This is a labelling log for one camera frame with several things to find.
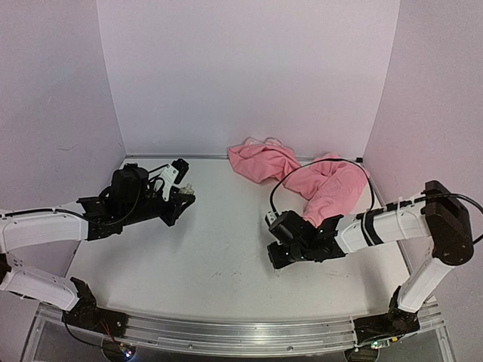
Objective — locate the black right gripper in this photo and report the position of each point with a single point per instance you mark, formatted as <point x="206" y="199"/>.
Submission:
<point x="279" y="249"/>

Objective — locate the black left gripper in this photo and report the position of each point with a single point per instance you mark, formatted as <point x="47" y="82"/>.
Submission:
<point x="170" y="218"/>

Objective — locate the clear nail polish bottle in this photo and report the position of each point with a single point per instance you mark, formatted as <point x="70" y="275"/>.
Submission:
<point x="187" y="190"/>

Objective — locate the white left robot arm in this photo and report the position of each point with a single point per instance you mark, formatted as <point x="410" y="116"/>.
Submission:
<point x="35" y="242"/>

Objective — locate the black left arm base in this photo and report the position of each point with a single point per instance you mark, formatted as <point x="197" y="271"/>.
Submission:
<point x="87" y="315"/>

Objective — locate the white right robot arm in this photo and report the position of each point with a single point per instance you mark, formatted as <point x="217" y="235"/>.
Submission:
<point x="435" y="213"/>

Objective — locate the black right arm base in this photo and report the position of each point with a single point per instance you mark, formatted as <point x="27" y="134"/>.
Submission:
<point x="396" y="323"/>

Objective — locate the pink sweatshirt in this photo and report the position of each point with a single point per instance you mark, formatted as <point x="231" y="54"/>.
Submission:
<point x="330" y="186"/>

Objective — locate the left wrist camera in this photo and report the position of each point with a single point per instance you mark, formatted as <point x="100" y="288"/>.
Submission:
<point x="172" y="174"/>

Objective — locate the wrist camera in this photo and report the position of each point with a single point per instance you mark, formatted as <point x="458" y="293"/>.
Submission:
<point x="272" y="219"/>
<point x="172" y="174"/>

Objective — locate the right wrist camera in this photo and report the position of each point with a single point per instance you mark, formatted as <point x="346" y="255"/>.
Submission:
<point x="272" y="219"/>

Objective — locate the aluminium front rail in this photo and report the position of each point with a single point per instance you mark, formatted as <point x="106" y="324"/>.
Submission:
<point x="252" y="339"/>

